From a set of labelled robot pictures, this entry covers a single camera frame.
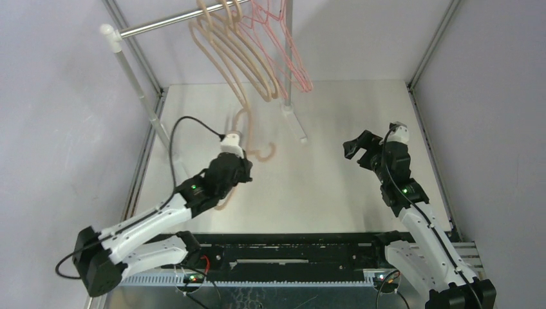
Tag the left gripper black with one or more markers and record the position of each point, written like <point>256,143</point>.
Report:
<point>246,167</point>

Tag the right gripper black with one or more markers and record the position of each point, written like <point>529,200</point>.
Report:
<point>371,154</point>

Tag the beige hanger bottom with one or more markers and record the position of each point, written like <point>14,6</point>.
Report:
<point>248,135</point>

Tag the beige hanger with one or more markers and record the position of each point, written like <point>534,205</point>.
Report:
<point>261,74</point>
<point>248,135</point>
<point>212,32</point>
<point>237,53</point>

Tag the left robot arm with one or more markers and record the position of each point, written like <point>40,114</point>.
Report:
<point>105,258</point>

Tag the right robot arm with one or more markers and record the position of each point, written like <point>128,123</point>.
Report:
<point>439,274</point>

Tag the left circuit board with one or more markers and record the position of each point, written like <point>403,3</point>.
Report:
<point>193,279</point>

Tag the circuit board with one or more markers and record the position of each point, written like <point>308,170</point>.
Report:
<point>385,285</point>
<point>193,279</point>

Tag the right circuit board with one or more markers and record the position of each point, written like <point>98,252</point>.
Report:
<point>385,285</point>

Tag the metal clothes rack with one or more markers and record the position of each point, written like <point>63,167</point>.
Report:
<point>115,37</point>

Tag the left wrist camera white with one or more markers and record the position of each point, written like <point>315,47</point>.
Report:
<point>231,144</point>

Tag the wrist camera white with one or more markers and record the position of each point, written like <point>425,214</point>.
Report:
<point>398,132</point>
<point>231,144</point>

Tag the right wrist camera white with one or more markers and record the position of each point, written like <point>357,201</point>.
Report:
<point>398,132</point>

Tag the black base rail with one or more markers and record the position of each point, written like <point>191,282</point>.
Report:
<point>338,259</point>

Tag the aluminium frame structure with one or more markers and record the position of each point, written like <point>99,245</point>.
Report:
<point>105,258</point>

